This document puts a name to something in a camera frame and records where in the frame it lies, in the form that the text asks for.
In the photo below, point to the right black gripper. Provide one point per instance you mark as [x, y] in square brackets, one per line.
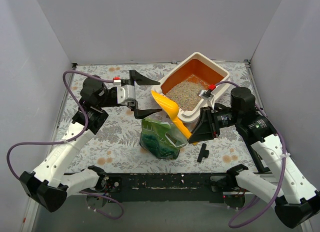
[212, 122]

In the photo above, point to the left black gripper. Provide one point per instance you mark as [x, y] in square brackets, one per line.
[111, 98]

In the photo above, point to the black bag clip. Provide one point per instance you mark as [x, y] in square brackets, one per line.
[203, 153]

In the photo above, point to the yellow plastic scoop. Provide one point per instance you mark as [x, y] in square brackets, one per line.
[172, 110]

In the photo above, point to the green litter bag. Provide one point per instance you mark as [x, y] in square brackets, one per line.
[162, 139]

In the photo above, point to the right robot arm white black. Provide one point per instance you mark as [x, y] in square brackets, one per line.
[294, 199]

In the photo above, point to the cat litter granules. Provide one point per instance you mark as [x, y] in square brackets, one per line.
[185, 94]

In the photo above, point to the white orange litter box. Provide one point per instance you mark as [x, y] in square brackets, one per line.
[197, 68]

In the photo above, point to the floral table mat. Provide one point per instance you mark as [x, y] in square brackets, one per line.
[116, 149]

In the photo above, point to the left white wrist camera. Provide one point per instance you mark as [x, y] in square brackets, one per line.
[125, 91]

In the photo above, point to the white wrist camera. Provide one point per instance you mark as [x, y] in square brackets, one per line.
[125, 91]
[208, 95]

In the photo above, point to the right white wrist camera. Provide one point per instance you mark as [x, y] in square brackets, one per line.
[208, 95]

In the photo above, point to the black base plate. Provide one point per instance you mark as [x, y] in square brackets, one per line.
[172, 187]

